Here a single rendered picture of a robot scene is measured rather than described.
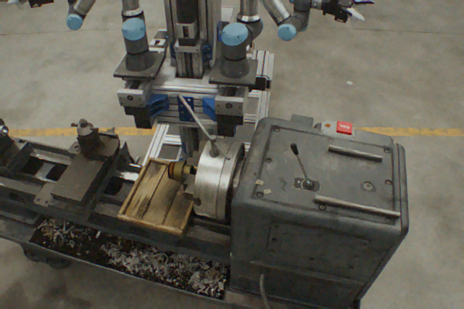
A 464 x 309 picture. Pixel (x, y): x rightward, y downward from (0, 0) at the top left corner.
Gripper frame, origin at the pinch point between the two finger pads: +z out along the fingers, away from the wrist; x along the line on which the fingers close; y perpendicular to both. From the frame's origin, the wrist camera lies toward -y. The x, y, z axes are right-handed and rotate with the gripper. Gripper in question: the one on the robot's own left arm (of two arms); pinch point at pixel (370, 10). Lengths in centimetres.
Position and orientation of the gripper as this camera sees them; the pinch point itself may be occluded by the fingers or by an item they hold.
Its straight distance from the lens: 168.0
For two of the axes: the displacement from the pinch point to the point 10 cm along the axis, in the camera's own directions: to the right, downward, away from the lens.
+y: 0.7, 5.8, 8.1
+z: 8.7, 3.6, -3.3
